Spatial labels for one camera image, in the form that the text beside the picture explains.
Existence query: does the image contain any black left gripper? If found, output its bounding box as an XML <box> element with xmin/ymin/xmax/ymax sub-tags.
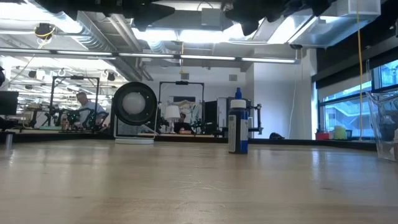
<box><xmin>34</xmin><ymin>0</ymin><xmax>175</xmax><ymax>32</ymax></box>

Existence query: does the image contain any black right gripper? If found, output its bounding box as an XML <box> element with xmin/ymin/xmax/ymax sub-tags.
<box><xmin>222</xmin><ymin>0</ymin><xmax>292</xmax><ymax>35</ymax></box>

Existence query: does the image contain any white paper cup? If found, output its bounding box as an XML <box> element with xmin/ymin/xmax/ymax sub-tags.
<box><xmin>110</xmin><ymin>81</ymin><xmax>159</xmax><ymax>146</ymax></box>

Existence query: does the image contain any small dark vial top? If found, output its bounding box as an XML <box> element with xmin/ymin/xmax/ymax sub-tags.
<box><xmin>228</xmin><ymin>87</ymin><xmax>249</xmax><ymax>155</ymax></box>

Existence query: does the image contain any clear plastic container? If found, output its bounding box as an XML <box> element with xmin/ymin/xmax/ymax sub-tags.
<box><xmin>366</xmin><ymin>91</ymin><xmax>398</xmax><ymax>162</ymax></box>

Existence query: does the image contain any long ceiling light strip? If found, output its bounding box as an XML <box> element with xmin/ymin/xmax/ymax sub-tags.
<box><xmin>0</xmin><ymin>48</ymin><xmax>298</xmax><ymax>65</ymax></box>

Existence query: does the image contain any white table lamp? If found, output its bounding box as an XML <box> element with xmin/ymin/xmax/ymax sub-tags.
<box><xmin>164</xmin><ymin>105</ymin><xmax>182</xmax><ymax>134</ymax></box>

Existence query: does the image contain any dark flat monitor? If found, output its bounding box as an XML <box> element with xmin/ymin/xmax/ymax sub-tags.
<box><xmin>204</xmin><ymin>100</ymin><xmax>219</xmax><ymax>133</ymax></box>

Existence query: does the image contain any person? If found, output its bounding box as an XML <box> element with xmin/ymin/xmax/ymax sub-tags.
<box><xmin>75</xmin><ymin>91</ymin><xmax>108</xmax><ymax>131</ymax></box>
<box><xmin>173</xmin><ymin>112</ymin><xmax>193</xmax><ymax>134</ymax></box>

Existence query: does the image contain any green container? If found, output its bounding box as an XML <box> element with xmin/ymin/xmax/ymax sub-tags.
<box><xmin>333</xmin><ymin>124</ymin><xmax>348</xmax><ymax>141</ymax></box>

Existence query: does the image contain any black computer monitor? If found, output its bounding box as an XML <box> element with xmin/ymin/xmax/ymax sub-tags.
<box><xmin>0</xmin><ymin>90</ymin><xmax>20</xmax><ymax>116</ymax></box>

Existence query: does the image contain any silver rectangular duct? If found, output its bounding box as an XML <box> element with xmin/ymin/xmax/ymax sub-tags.
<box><xmin>267</xmin><ymin>0</ymin><xmax>382</xmax><ymax>49</ymax></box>

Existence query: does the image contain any black rig frame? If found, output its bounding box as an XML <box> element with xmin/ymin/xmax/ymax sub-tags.
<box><xmin>158</xmin><ymin>80</ymin><xmax>205</xmax><ymax>136</ymax></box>
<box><xmin>49</xmin><ymin>75</ymin><xmax>101</xmax><ymax>131</ymax></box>

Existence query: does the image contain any yellow hanging cord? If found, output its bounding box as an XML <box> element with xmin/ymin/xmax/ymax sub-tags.
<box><xmin>355</xmin><ymin>0</ymin><xmax>364</xmax><ymax>139</ymax></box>

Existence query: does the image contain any black ceiling cable reel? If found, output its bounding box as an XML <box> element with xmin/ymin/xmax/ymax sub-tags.
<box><xmin>33</xmin><ymin>22</ymin><xmax>57</xmax><ymax>41</ymax></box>

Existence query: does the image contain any black aluminium frame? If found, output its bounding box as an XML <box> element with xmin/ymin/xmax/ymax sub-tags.
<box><xmin>0</xmin><ymin>130</ymin><xmax>398</xmax><ymax>153</ymax></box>

